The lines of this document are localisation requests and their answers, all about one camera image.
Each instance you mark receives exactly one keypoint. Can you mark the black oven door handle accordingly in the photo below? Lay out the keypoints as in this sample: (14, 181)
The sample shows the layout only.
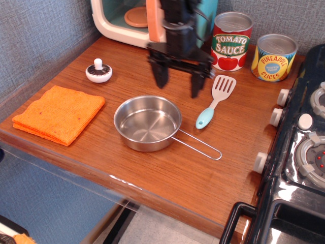
(239, 209)

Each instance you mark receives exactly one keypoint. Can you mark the white stove knob middle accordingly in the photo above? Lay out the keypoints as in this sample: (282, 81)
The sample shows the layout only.
(276, 116)

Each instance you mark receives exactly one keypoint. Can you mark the white stove knob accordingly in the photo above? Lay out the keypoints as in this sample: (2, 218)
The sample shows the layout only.
(276, 116)
(282, 97)
(260, 162)

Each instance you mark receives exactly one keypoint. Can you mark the grey stove burner rear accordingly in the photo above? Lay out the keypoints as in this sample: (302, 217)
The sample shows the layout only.
(316, 105)

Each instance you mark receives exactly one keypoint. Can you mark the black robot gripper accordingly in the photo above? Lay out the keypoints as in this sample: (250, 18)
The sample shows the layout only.
(180, 52)

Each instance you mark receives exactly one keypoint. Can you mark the grey stove burner front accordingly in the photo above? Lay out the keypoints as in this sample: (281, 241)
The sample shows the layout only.
(309, 157)

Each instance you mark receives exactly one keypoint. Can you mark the tomato sauce can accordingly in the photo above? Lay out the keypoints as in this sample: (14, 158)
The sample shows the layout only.
(230, 40)

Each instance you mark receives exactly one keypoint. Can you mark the white spatula teal handle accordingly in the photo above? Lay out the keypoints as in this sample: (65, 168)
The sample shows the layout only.
(222, 88)

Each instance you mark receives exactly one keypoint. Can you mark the pineapple slices can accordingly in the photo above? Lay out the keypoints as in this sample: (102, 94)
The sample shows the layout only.
(273, 58)

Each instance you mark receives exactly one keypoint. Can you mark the small steel saucepan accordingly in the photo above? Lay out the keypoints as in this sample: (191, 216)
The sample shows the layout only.
(150, 123)

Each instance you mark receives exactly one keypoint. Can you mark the white toy mushroom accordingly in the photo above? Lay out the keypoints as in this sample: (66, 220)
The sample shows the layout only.
(98, 72)

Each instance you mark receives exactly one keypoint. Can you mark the toy microwave teal and cream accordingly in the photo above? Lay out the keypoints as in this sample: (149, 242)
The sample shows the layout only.
(137, 22)

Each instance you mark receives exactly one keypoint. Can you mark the white round stove button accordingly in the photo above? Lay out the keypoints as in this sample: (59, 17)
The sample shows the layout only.
(305, 121)

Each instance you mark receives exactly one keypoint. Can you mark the folded orange cloth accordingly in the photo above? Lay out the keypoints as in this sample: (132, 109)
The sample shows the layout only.
(60, 115)

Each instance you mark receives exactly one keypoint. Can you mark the black toy stove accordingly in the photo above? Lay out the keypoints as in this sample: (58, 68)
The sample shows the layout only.
(290, 208)

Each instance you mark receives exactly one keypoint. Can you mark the white stove knob upper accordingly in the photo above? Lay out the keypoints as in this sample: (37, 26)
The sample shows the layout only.
(282, 97)

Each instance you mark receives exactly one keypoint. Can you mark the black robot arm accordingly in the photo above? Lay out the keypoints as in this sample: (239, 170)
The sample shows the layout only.
(188, 11)

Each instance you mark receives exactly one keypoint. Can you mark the grey stove burner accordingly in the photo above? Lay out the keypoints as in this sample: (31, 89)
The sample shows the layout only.
(316, 105)
(309, 157)

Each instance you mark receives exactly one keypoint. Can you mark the orange fuzzy object corner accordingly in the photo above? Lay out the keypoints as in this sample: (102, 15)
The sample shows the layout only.
(23, 239)

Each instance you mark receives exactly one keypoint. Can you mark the clear acrylic table guard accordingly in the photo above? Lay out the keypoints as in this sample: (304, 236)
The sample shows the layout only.
(66, 203)

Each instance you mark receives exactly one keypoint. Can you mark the white stove knob lower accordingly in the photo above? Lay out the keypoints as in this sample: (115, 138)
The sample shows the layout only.
(260, 162)

